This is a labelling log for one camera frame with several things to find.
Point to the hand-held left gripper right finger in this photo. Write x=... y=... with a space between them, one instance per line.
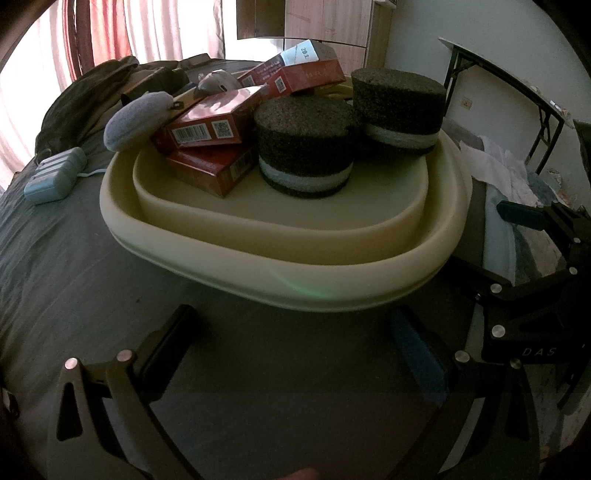
x=418 y=355

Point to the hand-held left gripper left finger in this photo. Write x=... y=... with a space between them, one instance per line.
x=168 y=346

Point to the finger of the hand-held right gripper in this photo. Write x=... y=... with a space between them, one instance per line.
x=521 y=212
x=496 y=290

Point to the cream plastic basin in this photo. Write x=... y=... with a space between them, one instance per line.
x=277 y=230

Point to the black foam cylinder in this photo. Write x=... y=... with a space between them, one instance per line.
x=300 y=138
x=397 y=101

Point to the large red cardboard box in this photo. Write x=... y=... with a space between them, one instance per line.
x=203 y=170

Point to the grey oval pouch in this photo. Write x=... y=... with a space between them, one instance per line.
x=134 y=120

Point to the shiny red cardboard box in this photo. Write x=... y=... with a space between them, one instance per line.
x=207 y=110

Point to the slim dark red box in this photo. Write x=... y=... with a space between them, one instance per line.
x=300 y=53

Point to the person's left hand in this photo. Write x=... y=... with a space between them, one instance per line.
x=298 y=474

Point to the patchwork blanket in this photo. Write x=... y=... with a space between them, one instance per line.
x=501 y=244

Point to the white crumpled cloth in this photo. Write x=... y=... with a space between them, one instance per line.
x=498 y=166

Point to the black folding table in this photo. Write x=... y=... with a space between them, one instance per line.
x=508 y=74

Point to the pale blue plastic device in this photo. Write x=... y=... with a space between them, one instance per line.
x=53 y=177

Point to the dark green bag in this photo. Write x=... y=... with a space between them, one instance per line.
x=78 y=110

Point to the wooden wardrobe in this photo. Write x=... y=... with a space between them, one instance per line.
x=323 y=21

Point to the pink curtain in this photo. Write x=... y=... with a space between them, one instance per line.
x=152 y=27

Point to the wall outlet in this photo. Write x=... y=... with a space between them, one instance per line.
x=467 y=103

